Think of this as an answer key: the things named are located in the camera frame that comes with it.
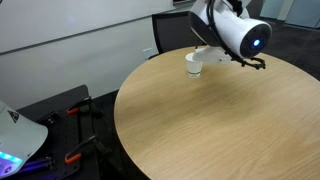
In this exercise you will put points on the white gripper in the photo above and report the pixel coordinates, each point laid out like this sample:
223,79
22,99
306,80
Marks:
211,55

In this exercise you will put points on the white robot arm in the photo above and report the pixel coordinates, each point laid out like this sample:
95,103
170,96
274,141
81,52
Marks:
228,31

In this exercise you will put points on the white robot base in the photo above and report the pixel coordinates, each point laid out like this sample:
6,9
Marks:
20,138

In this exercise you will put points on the white paper cup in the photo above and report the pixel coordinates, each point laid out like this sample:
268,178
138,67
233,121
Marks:
194,68

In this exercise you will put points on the black mesh chair far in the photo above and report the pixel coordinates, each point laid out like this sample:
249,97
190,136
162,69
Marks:
172,31

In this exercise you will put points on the round wooden table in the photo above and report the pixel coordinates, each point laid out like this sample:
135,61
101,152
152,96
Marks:
231,123

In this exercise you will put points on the orange black clamp upper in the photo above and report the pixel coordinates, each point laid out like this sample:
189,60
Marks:
91,108

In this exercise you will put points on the orange black clamp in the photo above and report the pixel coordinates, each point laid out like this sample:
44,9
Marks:
91,108
76,153

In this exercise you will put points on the black mounting plate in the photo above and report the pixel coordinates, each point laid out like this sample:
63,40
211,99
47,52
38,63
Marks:
65,133

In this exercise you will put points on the orange black clamp lower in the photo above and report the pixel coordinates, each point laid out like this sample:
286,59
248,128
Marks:
76,153

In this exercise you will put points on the white wall outlet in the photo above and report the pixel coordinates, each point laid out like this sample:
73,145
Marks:
147,53

